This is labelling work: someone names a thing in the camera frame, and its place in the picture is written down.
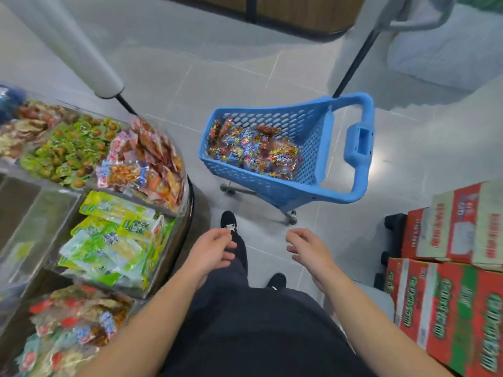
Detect clear acrylic snack shelves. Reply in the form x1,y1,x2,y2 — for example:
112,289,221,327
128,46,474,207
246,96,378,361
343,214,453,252
0,82,193,377

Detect pile of lime green packets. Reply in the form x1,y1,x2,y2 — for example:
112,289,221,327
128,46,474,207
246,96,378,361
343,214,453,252
59,191,176,289

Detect person's right hand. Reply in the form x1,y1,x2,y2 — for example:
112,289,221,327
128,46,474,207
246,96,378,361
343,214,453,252
285,227,341,286

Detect pile of green egg packets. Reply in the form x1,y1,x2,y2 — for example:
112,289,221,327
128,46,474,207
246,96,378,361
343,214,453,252
19,115,123,192

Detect pile of orange brown packets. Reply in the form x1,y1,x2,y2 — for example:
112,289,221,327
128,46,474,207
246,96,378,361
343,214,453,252
0,99,80,162

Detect wooden cabinet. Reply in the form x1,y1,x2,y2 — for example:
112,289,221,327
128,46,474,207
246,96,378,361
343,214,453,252
157,0,366,40

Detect black shoe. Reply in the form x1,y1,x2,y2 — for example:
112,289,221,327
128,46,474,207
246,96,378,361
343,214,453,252
266,272,288,292
220,210,239,234
373,214,408,291

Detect pile of pink-label meat packets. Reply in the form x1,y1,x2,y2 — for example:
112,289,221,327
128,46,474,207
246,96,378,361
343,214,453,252
96,117,185,210

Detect black pull handle bar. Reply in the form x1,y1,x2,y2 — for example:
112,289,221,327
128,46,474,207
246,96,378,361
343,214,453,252
332,0,457,99

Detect person's black clothing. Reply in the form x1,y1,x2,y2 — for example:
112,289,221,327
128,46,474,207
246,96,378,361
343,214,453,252
161,231,378,377

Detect pile of beige packets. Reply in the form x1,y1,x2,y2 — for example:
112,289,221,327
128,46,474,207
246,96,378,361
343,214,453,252
16,286,135,377

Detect pile of blue orange packets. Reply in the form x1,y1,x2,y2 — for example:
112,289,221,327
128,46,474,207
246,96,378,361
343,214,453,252
0,84,25,123

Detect person's left forearm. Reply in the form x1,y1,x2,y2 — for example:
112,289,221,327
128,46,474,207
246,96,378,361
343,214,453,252
79,269,212,377

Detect blue plastic shopping basket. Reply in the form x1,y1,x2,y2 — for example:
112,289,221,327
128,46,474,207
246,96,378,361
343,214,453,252
198,92,376,225

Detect person's left hand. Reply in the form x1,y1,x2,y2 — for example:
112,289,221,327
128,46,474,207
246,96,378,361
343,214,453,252
182,227,238,281

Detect black pole rod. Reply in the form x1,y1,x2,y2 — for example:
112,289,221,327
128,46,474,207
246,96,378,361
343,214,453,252
116,94,138,116

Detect person's right forearm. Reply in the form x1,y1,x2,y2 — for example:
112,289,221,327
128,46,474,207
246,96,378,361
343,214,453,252
318,271,453,377

